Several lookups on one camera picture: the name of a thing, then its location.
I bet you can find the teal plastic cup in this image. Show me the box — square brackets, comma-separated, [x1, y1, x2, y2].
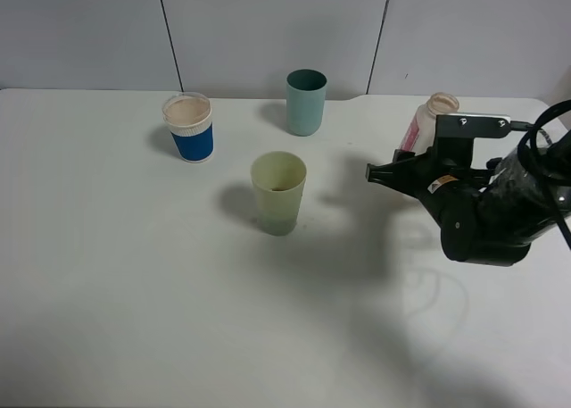
[286, 69, 327, 137]

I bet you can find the blue ribbed paper cup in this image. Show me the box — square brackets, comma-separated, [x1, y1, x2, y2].
[162, 93, 214, 163]

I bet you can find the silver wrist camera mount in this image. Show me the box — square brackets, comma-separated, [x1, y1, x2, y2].
[434, 113, 511, 165]

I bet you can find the clear bottle with pink label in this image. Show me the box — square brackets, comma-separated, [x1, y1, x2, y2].
[399, 92, 459, 154]

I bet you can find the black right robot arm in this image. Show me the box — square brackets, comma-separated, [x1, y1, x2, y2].
[366, 135, 570, 266]

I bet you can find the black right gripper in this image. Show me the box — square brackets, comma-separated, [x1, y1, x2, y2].
[366, 137, 492, 212]

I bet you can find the black camera cable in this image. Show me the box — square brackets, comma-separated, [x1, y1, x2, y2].
[510, 98, 571, 251]

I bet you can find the light green plastic cup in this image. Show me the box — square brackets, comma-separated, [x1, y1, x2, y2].
[250, 151, 307, 237]

